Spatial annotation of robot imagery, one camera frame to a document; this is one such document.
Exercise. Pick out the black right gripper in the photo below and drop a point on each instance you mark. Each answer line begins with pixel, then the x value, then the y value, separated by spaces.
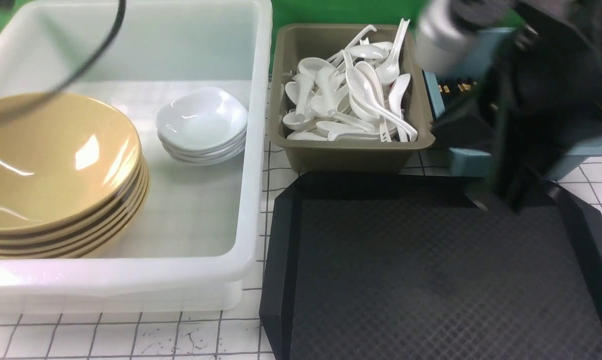
pixel 541 95

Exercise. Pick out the white ceramic soup spoon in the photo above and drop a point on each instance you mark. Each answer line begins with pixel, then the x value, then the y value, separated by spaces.
pixel 365 86

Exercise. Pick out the white square sauce dish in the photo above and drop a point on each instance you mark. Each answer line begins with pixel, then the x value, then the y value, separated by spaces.
pixel 204 119

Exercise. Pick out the tan noodle bowl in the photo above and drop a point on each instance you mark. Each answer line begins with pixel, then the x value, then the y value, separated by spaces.
pixel 60 160

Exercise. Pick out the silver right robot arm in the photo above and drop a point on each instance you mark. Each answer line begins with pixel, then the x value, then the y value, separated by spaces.
pixel 439 48

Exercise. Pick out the bundle of black chopsticks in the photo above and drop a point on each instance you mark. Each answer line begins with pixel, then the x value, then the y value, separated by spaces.
pixel 452 87

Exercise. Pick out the blue plastic chopstick bin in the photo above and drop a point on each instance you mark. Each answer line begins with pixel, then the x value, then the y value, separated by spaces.
pixel 474 163

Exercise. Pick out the long white spoon in bin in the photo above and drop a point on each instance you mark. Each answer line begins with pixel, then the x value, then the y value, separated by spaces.
pixel 389 70

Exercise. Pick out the taupe plastic spoon bin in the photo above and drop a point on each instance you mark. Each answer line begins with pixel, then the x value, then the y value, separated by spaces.
pixel 298 41

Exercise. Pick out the black textured serving tray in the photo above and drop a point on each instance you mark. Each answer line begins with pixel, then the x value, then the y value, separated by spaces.
pixel 376 266

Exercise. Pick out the large white plastic tub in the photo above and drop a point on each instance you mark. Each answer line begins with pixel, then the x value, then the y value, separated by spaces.
pixel 195 239

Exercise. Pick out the green backdrop cloth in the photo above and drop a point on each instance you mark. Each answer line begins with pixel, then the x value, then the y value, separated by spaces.
pixel 47 41

